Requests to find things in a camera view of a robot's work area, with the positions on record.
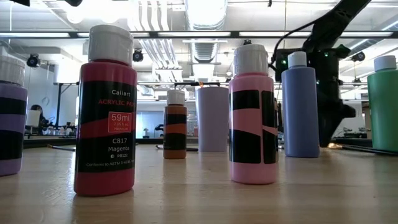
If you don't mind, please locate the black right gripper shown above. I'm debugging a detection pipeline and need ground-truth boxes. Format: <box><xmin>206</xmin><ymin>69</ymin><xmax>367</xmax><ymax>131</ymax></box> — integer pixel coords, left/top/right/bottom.
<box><xmin>310</xmin><ymin>46</ymin><xmax>357</xmax><ymax>147</ymax></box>

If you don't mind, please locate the large blue paint bottle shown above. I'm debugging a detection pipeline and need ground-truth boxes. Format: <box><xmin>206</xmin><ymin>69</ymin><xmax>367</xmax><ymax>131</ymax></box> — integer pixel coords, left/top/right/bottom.
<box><xmin>281</xmin><ymin>51</ymin><xmax>321</xmax><ymax>159</ymax></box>

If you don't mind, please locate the thin black paintbrush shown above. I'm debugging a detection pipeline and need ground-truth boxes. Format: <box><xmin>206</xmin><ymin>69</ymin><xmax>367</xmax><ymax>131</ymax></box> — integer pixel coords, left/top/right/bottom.
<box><xmin>328</xmin><ymin>142</ymin><xmax>398</xmax><ymax>156</ymax></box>
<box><xmin>155</xmin><ymin>144</ymin><xmax>199</xmax><ymax>152</ymax></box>
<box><xmin>46</xmin><ymin>143</ymin><xmax>76</xmax><ymax>152</ymax></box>

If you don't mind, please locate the large green paint bottle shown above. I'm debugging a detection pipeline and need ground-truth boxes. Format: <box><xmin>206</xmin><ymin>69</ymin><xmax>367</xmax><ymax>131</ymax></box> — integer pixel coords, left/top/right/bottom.
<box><xmin>367</xmin><ymin>55</ymin><xmax>398</xmax><ymax>152</ymax></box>

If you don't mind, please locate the lilac plastic cup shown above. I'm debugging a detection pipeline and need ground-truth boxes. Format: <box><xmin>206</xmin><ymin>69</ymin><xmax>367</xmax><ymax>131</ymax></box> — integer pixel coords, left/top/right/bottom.
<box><xmin>195</xmin><ymin>86</ymin><xmax>230</xmax><ymax>153</ymax></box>

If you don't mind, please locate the small pink paint bottle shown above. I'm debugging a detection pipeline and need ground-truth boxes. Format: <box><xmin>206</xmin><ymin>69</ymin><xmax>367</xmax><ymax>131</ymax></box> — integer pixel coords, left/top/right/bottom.
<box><xmin>229</xmin><ymin>43</ymin><xmax>279</xmax><ymax>185</ymax></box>

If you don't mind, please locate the small purple paint bottle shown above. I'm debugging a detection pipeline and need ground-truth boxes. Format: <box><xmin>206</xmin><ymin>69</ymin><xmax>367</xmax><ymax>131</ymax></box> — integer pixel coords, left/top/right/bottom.
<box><xmin>0</xmin><ymin>55</ymin><xmax>29</xmax><ymax>177</ymax></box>

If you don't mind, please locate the small brown paint bottle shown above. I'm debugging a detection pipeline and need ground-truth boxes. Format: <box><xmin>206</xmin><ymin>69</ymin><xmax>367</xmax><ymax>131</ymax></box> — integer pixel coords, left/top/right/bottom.
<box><xmin>163</xmin><ymin>89</ymin><xmax>188</xmax><ymax>160</ymax></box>

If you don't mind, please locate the small magenta paint bottle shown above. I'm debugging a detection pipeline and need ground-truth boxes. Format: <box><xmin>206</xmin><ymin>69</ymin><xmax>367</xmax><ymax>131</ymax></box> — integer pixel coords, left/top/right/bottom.
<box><xmin>73</xmin><ymin>24</ymin><xmax>138</xmax><ymax>197</ymax></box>

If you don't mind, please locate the person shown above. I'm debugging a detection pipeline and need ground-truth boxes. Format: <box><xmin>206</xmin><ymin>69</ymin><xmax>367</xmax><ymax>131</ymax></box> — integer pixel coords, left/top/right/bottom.
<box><xmin>29</xmin><ymin>104</ymin><xmax>50</xmax><ymax>136</ymax></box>

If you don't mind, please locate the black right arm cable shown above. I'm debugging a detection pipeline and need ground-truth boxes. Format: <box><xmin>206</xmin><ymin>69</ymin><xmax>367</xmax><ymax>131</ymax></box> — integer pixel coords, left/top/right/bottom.
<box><xmin>269</xmin><ymin>20</ymin><xmax>315</xmax><ymax>74</ymax></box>

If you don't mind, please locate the silver ventilation duct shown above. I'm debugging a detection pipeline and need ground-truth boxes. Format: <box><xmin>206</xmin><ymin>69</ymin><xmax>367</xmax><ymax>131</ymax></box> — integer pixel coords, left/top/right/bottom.
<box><xmin>183</xmin><ymin>0</ymin><xmax>229</xmax><ymax>82</ymax></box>

